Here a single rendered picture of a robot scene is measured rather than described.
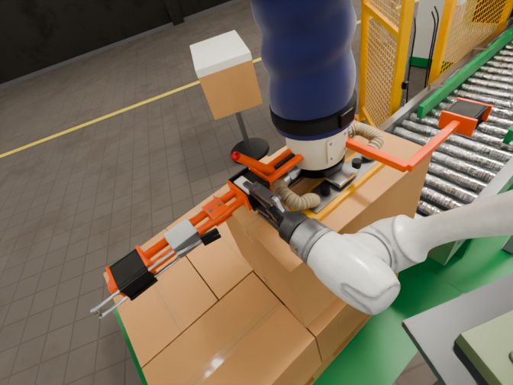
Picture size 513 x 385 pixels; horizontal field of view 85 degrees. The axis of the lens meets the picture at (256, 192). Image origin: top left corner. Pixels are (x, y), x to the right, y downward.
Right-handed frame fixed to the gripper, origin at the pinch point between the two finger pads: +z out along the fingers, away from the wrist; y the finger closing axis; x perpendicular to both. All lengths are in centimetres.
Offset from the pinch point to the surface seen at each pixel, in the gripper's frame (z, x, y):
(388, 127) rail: 29, 115, 61
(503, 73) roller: 7, 210, 67
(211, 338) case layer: 8, -35, 66
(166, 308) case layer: 34, -44, 66
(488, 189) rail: -32, 97, 60
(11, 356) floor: 124, -155, 121
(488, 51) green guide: 22, 215, 56
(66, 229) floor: 219, -98, 122
